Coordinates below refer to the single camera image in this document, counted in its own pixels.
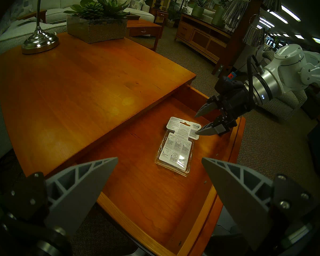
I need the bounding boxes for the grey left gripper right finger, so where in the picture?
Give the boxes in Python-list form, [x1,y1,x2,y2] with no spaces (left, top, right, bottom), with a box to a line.
[201,157,318,252]

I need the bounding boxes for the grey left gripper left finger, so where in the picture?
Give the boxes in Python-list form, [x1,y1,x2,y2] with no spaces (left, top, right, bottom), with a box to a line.
[4,157,119,236]

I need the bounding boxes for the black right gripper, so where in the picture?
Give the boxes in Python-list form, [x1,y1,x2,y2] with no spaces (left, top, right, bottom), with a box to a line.
[195,90,256,137]

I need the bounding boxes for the clear plastic blister pack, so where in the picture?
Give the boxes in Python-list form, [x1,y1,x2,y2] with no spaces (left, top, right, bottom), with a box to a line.
[155,117,202,177]

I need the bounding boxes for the wooden end table drawer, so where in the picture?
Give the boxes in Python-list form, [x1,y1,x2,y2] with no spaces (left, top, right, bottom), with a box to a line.
[47,85,246,256]

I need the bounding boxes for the wooden sideboard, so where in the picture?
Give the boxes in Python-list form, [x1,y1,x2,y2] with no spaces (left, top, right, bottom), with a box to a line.
[175,13,231,64]

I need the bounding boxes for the striped fabric swatch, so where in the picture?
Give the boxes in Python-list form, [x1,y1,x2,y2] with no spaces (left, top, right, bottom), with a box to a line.
[243,23,266,46]
[261,0,282,12]
[223,0,250,29]

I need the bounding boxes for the orange wooden end table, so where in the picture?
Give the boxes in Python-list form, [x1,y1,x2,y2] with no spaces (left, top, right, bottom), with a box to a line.
[0,31,197,176]

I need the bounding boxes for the green vase with plant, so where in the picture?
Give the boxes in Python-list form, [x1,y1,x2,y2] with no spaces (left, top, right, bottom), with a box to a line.
[212,0,228,26]

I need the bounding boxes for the potted green plant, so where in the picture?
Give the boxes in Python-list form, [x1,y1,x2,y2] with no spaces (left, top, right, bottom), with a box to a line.
[191,0,211,18]

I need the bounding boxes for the wooden coffee table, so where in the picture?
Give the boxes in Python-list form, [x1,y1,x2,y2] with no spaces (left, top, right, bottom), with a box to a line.
[125,14,163,52]

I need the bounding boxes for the small wooden side table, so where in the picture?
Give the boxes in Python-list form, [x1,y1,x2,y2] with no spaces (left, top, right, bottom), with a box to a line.
[17,10,47,24]
[153,9,169,26]

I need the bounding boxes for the grey patterned throw pillow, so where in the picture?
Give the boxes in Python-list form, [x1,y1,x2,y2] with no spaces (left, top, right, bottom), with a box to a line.
[129,0,150,10]

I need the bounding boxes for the succulent planter box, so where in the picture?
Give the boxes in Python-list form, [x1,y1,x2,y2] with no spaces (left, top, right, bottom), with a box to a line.
[63,0,131,44]

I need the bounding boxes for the white shade chrome table lamp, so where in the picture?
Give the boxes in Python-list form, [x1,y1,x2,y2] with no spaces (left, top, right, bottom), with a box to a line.
[21,0,59,54]

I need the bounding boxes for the cream sectional sofa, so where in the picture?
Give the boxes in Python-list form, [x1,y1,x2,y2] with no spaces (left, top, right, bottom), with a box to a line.
[0,0,155,44]

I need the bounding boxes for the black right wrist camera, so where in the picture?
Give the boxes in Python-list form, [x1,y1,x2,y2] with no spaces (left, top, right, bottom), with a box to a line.
[215,73,246,94]

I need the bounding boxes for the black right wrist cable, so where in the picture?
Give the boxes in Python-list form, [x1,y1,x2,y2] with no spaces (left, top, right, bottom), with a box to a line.
[247,54,264,109]

